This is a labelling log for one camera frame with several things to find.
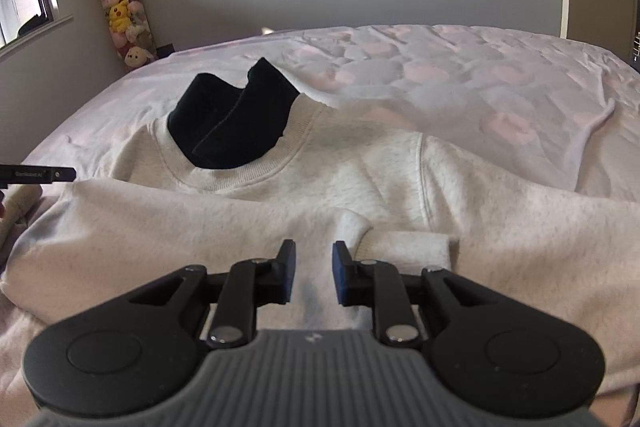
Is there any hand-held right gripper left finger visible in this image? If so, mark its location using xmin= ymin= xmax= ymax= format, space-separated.
xmin=127 ymin=239 xmax=297 ymax=349

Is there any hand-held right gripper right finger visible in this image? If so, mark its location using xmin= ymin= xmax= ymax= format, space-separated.
xmin=334 ymin=241 xmax=501 ymax=348

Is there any bed with pink dotted sheet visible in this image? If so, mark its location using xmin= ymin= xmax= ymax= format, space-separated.
xmin=0 ymin=24 xmax=640 ymax=427

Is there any clear tube of plush toys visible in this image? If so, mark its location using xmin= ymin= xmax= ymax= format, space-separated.
xmin=87 ymin=0 xmax=160 ymax=74

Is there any light grey printed sweatshirt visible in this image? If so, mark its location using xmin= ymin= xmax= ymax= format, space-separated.
xmin=0 ymin=58 xmax=640 ymax=408

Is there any beige knit garment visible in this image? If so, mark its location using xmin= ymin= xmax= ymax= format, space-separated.
xmin=0 ymin=183 xmax=43 ymax=258

